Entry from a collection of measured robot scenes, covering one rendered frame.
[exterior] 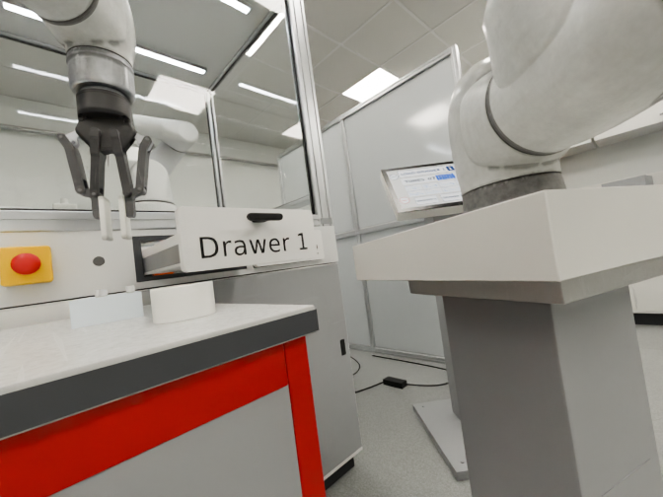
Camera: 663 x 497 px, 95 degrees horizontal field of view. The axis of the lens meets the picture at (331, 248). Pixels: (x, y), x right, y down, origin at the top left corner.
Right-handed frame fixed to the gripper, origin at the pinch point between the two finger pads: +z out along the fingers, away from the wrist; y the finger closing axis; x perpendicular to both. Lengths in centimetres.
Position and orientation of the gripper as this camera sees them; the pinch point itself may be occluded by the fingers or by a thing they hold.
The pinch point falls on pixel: (115, 219)
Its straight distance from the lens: 61.8
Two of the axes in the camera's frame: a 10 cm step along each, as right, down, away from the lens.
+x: 3.3, -0.6, -9.4
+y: -9.4, 0.9, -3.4
